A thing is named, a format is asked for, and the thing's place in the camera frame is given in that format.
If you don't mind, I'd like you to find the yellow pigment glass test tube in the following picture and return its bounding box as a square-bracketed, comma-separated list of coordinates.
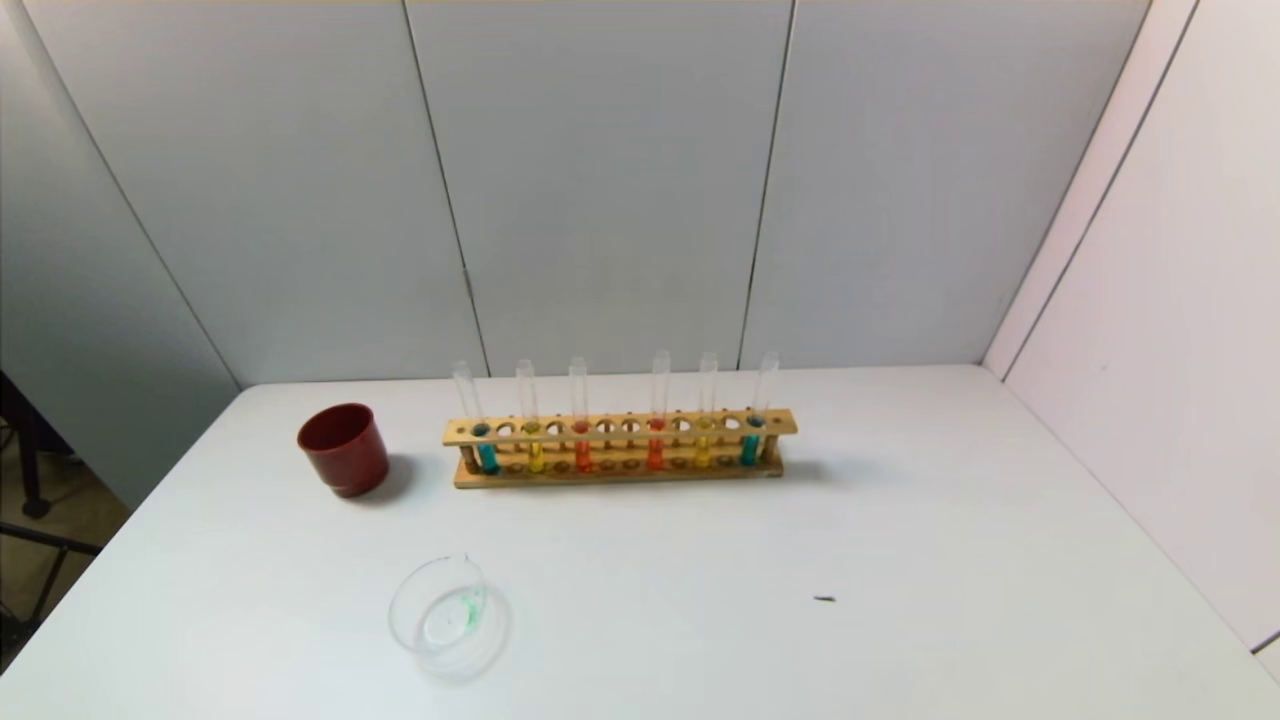
[515, 359, 546, 474]
[694, 352, 719, 469]

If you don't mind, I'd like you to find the blue pigment glass test tube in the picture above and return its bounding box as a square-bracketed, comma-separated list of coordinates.
[452, 361, 500, 475]
[740, 351, 780, 467]

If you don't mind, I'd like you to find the wooden test tube rack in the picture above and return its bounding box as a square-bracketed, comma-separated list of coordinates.
[442, 408, 799, 490]

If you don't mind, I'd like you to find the red pigment glass test tube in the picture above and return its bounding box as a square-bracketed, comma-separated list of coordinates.
[646, 350, 672, 471]
[568, 356, 593, 473]

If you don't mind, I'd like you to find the clear glass beaker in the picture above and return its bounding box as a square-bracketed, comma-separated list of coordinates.
[388, 555, 511, 681]

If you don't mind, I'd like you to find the dark red plastic cup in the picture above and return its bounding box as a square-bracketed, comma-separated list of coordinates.
[297, 403, 391, 499]

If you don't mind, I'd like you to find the black metal stand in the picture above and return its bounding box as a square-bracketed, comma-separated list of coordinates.
[0, 370, 103, 661]

